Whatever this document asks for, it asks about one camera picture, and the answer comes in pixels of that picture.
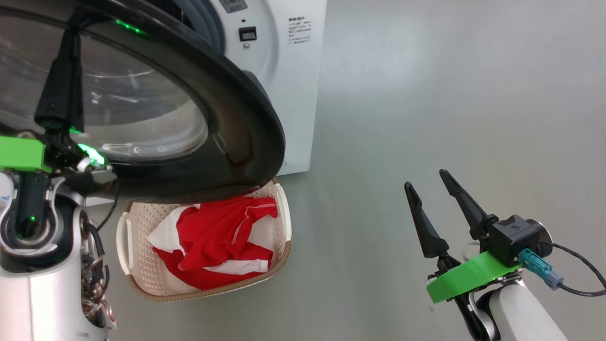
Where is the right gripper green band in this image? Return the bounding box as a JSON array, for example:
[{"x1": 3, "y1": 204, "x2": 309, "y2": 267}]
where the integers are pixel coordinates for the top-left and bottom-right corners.
[{"x1": 404, "y1": 169, "x2": 521, "y2": 304}]

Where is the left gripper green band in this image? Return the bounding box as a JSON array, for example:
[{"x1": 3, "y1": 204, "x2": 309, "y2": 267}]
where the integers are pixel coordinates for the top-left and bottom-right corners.
[{"x1": 0, "y1": 26, "x2": 115, "y2": 195}]

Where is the round washing machine door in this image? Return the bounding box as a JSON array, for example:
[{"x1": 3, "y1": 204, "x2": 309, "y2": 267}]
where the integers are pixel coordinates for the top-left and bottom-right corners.
[{"x1": 0, "y1": 0, "x2": 287, "y2": 197}]

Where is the red and white garment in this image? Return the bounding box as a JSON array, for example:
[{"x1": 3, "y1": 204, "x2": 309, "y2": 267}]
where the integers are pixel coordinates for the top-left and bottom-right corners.
[{"x1": 147, "y1": 197, "x2": 279, "y2": 290}]

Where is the cream perforated laundry basket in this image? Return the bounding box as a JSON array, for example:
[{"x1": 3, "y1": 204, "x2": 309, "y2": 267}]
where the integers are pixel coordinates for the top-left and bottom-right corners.
[{"x1": 116, "y1": 179, "x2": 293, "y2": 302}]

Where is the white front-load washing machine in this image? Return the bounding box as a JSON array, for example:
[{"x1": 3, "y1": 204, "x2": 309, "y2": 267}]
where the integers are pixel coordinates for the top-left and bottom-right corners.
[{"x1": 175, "y1": 0, "x2": 327, "y2": 176}]

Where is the black cable teal connector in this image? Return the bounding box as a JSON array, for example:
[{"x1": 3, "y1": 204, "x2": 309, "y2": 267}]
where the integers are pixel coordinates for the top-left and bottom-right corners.
[{"x1": 518, "y1": 242, "x2": 606, "y2": 297}]

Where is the black cable bundle left arm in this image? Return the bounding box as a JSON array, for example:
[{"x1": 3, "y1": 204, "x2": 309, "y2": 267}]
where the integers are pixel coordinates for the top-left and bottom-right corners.
[{"x1": 80, "y1": 180, "x2": 120, "y2": 330}]

